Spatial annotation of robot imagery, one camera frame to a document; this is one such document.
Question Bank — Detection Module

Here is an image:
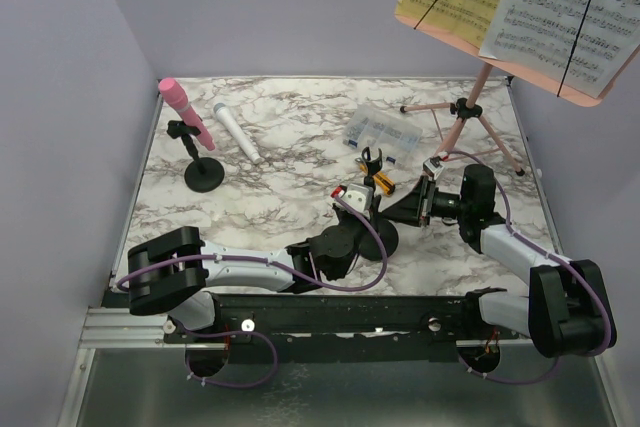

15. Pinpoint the black round-base mic stand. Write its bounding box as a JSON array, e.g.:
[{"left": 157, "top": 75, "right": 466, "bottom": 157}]
[{"left": 359, "top": 147, "right": 399, "bottom": 261}]

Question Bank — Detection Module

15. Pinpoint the white toy microphone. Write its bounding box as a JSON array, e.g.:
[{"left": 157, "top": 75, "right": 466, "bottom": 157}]
[{"left": 213, "top": 103, "right": 263, "bottom": 165}]

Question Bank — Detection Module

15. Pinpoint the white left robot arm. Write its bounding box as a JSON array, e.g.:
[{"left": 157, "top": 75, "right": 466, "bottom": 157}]
[{"left": 116, "top": 209, "right": 389, "bottom": 342}]

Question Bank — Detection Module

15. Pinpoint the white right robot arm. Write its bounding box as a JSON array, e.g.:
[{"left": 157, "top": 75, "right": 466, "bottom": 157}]
[{"left": 382, "top": 164, "right": 617, "bottom": 358}]

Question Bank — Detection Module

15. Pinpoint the yellow utility knife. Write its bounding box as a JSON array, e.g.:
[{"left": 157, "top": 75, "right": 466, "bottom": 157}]
[{"left": 354, "top": 157, "right": 396, "bottom": 196}]

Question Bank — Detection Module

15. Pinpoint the clear plastic organizer box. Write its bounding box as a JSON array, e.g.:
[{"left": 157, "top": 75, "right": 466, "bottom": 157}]
[{"left": 342, "top": 106, "right": 423, "bottom": 166}]

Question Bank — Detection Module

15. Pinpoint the pink music stand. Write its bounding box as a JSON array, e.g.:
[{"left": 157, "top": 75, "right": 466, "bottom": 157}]
[{"left": 399, "top": 11, "right": 606, "bottom": 178}]

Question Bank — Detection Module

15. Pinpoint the black left mic stand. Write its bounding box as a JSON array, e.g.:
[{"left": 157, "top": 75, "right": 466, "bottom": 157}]
[{"left": 167, "top": 120, "right": 225, "bottom": 193}]

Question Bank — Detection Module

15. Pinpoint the white sheet music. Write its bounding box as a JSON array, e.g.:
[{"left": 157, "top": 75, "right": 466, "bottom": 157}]
[{"left": 479, "top": 0, "right": 639, "bottom": 97}]

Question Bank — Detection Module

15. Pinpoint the pink toy microphone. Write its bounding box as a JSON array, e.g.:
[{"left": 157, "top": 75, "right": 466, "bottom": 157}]
[{"left": 158, "top": 78, "right": 216, "bottom": 151}]

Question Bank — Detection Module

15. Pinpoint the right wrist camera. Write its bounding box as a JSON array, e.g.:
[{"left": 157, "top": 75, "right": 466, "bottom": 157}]
[{"left": 423, "top": 156, "right": 445, "bottom": 181}]

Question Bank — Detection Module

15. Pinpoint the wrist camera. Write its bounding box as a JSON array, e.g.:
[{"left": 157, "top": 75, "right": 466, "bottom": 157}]
[
  {"left": 423, "top": 156, "right": 445, "bottom": 181},
  {"left": 332, "top": 183, "right": 374, "bottom": 217}
]

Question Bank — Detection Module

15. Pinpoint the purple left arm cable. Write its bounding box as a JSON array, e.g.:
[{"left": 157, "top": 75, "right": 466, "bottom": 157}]
[{"left": 115, "top": 196, "right": 389, "bottom": 293}]

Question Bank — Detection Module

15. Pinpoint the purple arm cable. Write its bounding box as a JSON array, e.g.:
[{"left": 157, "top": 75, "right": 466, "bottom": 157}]
[
  {"left": 442, "top": 150, "right": 619, "bottom": 358},
  {"left": 115, "top": 196, "right": 389, "bottom": 293}
]

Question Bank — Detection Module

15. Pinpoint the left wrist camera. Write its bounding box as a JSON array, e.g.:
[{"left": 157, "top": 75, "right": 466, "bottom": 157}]
[{"left": 332, "top": 183, "right": 374, "bottom": 217}]

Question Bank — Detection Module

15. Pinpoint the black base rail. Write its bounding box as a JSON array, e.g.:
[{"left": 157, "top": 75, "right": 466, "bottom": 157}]
[{"left": 164, "top": 294, "right": 516, "bottom": 364}]

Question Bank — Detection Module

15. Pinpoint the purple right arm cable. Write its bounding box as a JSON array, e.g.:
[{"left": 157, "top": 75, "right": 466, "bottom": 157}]
[{"left": 442, "top": 150, "right": 619, "bottom": 358}]

